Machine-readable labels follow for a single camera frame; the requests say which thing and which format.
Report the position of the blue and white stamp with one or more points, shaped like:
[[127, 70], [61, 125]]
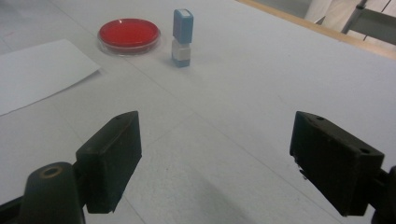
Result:
[[183, 28]]

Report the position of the white desk frame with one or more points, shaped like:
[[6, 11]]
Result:
[[375, 28]]

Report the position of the large white table mat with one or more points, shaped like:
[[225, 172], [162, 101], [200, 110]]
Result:
[[233, 102]]

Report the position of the white paper sheet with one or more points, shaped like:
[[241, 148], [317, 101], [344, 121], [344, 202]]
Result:
[[37, 74]]

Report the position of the round red ink pad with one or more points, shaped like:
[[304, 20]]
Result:
[[128, 34]]

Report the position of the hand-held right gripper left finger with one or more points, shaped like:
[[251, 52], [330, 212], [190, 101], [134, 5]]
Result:
[[109, 161]]

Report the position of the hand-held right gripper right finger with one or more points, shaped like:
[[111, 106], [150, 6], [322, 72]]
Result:
[[336, 165]]

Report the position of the wooden table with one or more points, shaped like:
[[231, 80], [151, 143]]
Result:
[[336, 33]]

